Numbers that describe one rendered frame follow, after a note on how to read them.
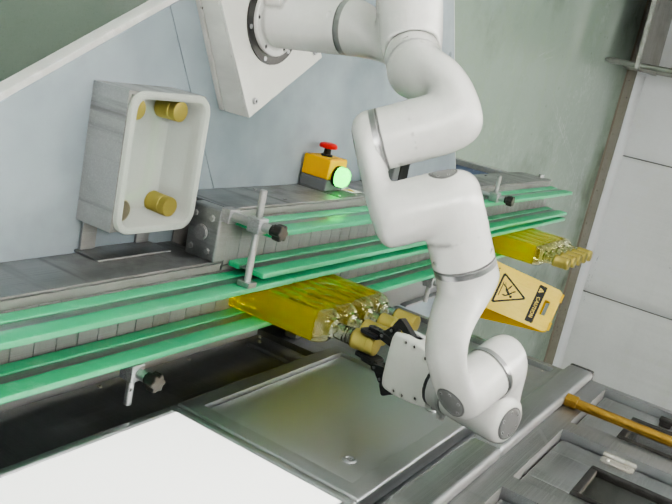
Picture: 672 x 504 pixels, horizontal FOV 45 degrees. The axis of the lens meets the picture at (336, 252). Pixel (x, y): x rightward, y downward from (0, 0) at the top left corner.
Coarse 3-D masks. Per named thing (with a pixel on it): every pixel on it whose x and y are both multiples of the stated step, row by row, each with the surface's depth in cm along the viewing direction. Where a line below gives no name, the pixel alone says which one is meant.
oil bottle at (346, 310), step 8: (288, 288) 147; (296, 288) 148; (304, 288) 149; (312, 288) 150; (312, 296) 145; (320, 296) 146; (328, 296) 147; (328, 304) 143; (336, 304) 143; (344, 304) 144; (352, 304) 146; (344, 312) 142; (352, 312) 143; (344, 320) 142
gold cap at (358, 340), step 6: (354, 330) 136; (354, 336) 135; (360, 336) 135; (366, 336) 135; (354, 342) 135; (360, 342) 134; (366, 342) 134; (372, 342) 134; (378, 342) 135; (354, 348) 136; (360, 348) 135; (366, 348) 134; (372, 348) 134; (378, 348) 136; (372, 354) 134
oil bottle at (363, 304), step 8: (312, 280) 154; (320, 280) 155; (320, 288) 151; (328, 288) 151; (336, 288) 152; (344, 288) 153; (336, 296) 149; (344, 296) 148; (352, 296) 149; (360, 296) 150; (360, 304) 147; (368, 304) 148; (360, 312) 147
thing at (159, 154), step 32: (160, 96) 124; (192, 96) 129; (128, 128) 120; (160, 128) 136; (192, 128) 135; (128, 160) 122; (160, 160) 138; (192, 160) 136; (128, 192) 134; (160, 192) 140; (192, 192) 137; (128, 224) 128; (160, 224) 132
